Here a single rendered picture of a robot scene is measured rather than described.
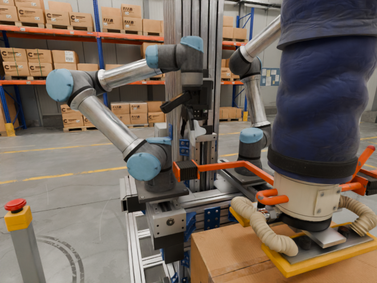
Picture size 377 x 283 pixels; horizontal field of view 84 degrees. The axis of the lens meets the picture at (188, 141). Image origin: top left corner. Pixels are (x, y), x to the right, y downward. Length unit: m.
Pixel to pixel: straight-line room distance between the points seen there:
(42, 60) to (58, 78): 6.90
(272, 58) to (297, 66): 10.91
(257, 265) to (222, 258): 0.11
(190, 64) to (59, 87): 0.47
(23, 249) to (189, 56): 1.03
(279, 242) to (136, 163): 0.51
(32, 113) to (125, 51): 3.99
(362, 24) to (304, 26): 0.10
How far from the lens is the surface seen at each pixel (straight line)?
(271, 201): 0.64
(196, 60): 0.72
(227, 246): 0.84
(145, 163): 0.78
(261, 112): 1.24
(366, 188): 0.89
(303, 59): 0.59
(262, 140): 1.16
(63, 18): 7.80
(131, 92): 8.82
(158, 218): 0.88
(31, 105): 9.21
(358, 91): 0.61
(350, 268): 0.92
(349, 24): 0.58
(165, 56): 0.73
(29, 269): 1.27
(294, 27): 0.62
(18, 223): 1.13
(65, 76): 0.87
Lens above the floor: 1.50
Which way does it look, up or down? 15 degrees down
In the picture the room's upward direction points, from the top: straight up
